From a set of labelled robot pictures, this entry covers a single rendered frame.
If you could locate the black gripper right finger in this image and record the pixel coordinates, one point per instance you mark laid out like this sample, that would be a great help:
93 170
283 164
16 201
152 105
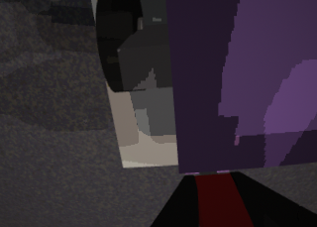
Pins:
268 208

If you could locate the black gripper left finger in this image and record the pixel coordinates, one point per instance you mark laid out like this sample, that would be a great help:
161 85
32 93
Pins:
182 209

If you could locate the red-headed pin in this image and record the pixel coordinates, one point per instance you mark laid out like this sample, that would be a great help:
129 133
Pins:
220 204

